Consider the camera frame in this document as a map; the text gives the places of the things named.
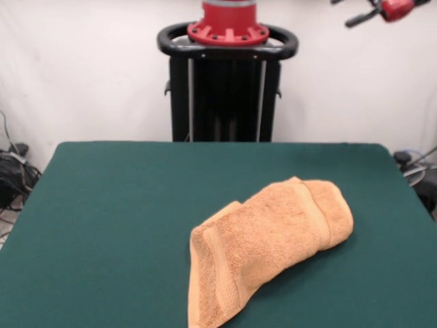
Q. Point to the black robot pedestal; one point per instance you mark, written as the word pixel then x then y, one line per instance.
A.
pixel 232 95

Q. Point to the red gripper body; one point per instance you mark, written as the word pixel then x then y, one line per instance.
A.
pixel 397 9

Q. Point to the black floor object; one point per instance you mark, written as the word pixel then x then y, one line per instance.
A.
pixel 428 194

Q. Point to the dark green table cloth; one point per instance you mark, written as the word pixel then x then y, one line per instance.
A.
pixel 102 222

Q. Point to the tan terry towel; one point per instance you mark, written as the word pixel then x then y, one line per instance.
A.
pixel 266 232

